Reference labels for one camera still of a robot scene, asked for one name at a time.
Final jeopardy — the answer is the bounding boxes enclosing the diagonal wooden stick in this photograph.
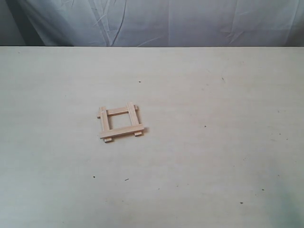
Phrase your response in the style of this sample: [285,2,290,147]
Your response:
[125,102,144,137]

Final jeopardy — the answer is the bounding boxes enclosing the white backdrop curtain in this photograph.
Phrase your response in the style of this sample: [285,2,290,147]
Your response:
[0,0,304,47]

